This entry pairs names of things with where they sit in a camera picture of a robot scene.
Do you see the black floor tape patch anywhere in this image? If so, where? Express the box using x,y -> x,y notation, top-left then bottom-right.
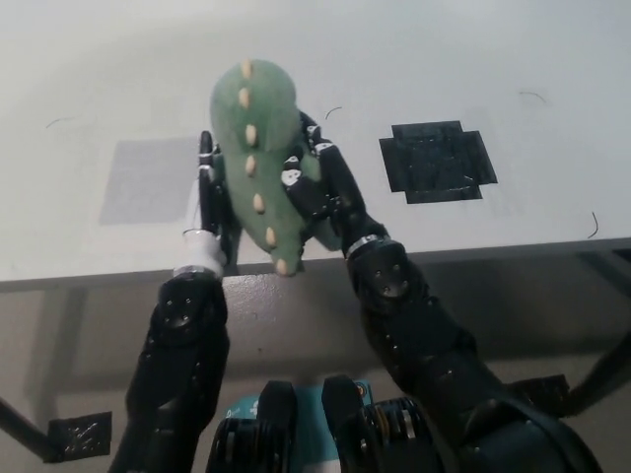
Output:
47,411 -> 112,464
507,373 -> 571,415

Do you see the green plush dinosaur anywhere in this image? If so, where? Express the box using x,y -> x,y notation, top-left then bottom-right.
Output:
210,58 -> 324,277

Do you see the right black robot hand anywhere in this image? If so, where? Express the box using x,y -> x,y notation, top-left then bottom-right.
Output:
280,110 -> 395,257

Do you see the grey tape square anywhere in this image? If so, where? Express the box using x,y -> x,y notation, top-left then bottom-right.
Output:
100,137 -> 203,226

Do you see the black tape cross patch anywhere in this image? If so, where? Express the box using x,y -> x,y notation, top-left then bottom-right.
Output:
378,119 -> 498,206

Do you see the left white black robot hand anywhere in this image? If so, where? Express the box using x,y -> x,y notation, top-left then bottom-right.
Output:
172,130 -> 231,277

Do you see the black table leg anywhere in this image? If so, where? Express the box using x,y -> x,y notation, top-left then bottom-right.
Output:
0,396 -> 55,464
566,339 -> 631,410

